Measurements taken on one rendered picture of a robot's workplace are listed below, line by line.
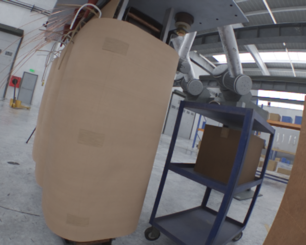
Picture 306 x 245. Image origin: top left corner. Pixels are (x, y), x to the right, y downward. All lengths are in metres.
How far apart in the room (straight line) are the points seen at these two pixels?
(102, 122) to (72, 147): 0.14
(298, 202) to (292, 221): 0.06
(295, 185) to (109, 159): 0.60
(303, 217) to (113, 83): 0.71
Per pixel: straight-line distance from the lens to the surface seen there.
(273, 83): 13.18
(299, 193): 0.56
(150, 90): 0.72
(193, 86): 2.22
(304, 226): 0.59
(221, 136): 1.12
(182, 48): 1.76
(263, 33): 7.79
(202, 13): 1.03
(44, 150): 1.13
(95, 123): 0.62
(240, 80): 1.74
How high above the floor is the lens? 0.74
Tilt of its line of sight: level
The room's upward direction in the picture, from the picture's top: 14 degrees clockwise
